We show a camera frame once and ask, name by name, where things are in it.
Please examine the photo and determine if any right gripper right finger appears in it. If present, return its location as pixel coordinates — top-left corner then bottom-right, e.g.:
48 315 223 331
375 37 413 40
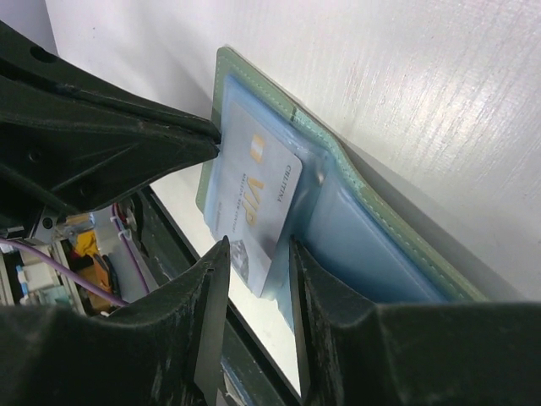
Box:
289 239 540 405

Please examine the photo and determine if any green card holder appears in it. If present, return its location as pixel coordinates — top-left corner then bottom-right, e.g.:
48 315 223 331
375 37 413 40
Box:
196 47 484 331

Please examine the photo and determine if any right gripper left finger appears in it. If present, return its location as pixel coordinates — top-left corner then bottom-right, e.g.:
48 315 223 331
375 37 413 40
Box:
1 239 230 405

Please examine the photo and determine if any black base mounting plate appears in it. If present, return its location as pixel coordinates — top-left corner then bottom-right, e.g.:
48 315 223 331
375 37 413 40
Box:
134 187 299 405

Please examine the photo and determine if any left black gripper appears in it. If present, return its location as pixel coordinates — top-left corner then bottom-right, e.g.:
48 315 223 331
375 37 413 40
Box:
1 122 218 245

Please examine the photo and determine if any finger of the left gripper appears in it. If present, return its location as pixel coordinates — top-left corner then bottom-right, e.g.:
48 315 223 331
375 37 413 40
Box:
1 22 221 143

